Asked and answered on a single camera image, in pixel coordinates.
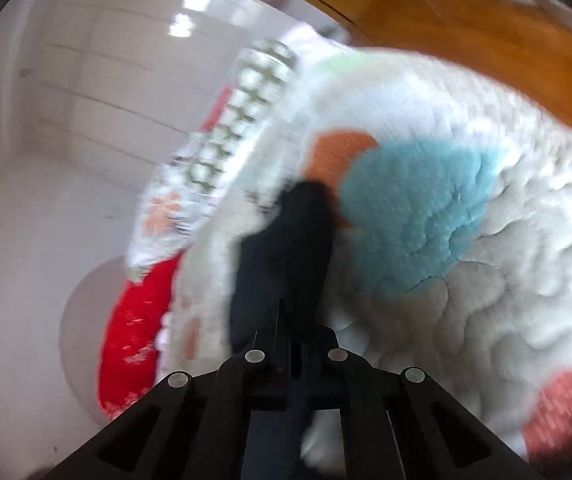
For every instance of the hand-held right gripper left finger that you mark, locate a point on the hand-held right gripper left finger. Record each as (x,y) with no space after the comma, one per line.
(261,377)

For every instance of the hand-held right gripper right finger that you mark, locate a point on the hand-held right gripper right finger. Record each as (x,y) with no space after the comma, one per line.
(333,377)

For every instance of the black pants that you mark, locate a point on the black pants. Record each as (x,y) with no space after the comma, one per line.
(286,250)

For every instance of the long red pillow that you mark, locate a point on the long red pillow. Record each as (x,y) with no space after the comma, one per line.
(136,325)

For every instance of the heart-printed white quilt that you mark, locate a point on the heart-printed white quilt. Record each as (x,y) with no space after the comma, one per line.
(476,300)

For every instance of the floral white pillow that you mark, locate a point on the floral white pillow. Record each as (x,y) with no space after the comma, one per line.
(166,215)

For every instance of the green patterned bolster pillow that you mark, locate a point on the green patterned bolster pillow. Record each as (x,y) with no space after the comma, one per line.
(246,110)

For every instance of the small red pillow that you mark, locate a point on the small red pillow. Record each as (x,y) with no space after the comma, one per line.
(221,110)

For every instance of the glossy white wardrobe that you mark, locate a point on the glossy white wardrobe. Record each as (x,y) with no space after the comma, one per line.
(116,85)

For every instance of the wooden door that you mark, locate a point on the wooden door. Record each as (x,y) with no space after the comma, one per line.
(466,25)

